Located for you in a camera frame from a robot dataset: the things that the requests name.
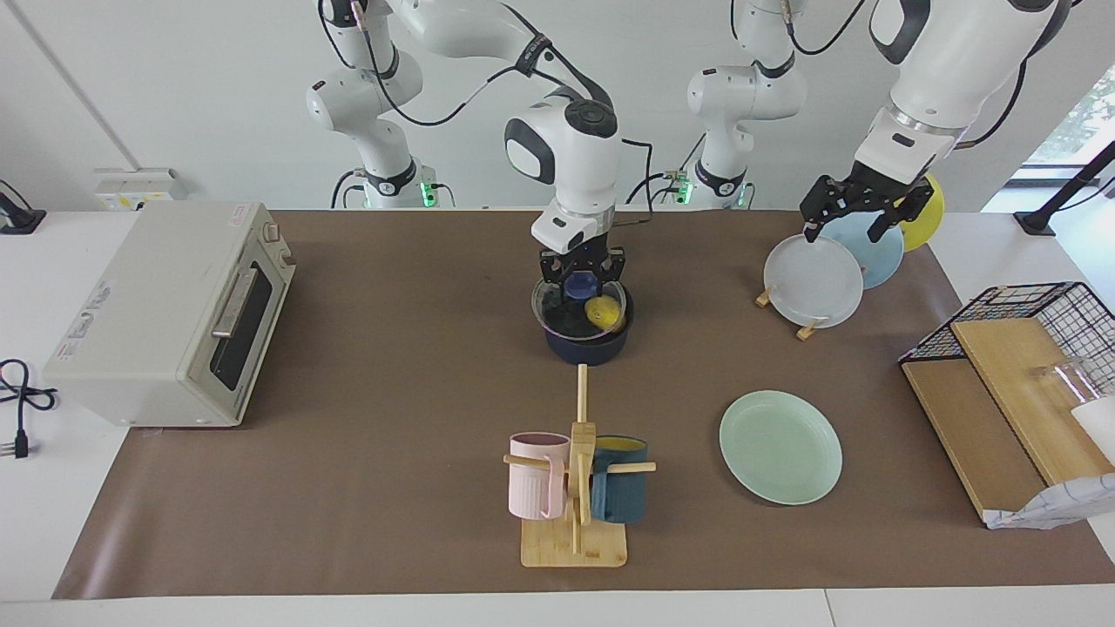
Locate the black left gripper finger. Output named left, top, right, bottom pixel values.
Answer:
left=866, top=187, right=936, bottom=246
left=801, top=179, right=842, bottom=245

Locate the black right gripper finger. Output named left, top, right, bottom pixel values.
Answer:
left=540, top=266, right=578, bottom=303
left=592, top=261, right=627, bottom=302

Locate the glass lid with blue knob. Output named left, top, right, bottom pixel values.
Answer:
left=531, top=272, right=629, bottom=342

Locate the yellow plate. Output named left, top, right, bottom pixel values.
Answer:
left=900, top=172, right=945, bottom=253

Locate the light blue plate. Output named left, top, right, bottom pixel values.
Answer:
left=819, top=213, right=905, bottom=290

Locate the grey plate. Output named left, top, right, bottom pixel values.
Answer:
left=763, top=233, right=865, bottom=329

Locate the wooden plate rack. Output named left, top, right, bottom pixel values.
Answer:
left=754, top=283, right=824, bottom=342

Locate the mint green plate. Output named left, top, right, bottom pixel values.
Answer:
left=719, top=389, right=844, bottom=506

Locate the black slanted stand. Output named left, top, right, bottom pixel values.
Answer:
left=1015, top=139, right=1115, bottom=236

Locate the window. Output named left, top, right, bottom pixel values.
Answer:
left=1019, top=65, right=1115, bottom=189

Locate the pale wooden board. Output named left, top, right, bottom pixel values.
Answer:
left=949, top=318, right=1115, bottom=486

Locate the pink ribbed mug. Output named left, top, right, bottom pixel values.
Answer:
left=509, top=432, right=571, bottom=521

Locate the dark blue mug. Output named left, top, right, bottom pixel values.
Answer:
left=591, top=435, right=649, bottom=524

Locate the brown wooden board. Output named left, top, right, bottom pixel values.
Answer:
left=902, top=359, right=1046, bottom=522

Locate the clear glass cup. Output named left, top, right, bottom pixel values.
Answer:
left=1032, top=355, right=1115, bottom=410

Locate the wooden mug tree stand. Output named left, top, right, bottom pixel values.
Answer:
left=503, top=364, right=657, bottom=569

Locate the white cup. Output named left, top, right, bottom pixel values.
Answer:
left=1071, top=396, right=1115, bottom=464

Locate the brown table mat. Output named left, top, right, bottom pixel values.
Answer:
left=52, top=209, right=1115, bottom=600

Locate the white patterned bag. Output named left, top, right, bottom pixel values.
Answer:
left=984, top=473, right=1115, bottom=530

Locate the beige toaster oven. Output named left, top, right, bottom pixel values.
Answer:
left=42, top=202, right=297, bottom=429

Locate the black pot with blue handle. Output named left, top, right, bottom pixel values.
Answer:
left=533, top=280, right=636, bottom=366

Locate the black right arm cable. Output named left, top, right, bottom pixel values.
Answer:
left=315, top=0, right=655, bottom=229

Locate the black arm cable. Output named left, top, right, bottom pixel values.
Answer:
left=315, top=0, right=655, bottom=229
left=782, top=0, right=1031, bottom=151

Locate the black wire basket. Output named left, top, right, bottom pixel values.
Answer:
left=899, top=281, right=1115, bottom=394

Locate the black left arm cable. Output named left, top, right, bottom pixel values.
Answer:
left=782, top=0, right=1031, bottom=151

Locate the white wall socket box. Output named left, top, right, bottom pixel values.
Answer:
left=94, top=168, right=188, bottom=212

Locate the grey wall conduit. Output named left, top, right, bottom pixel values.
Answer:
left=7, top=0, right=142, bottom=172

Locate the black power cord with plug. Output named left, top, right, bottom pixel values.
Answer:
left=0, top=359, right=58, bottom=460

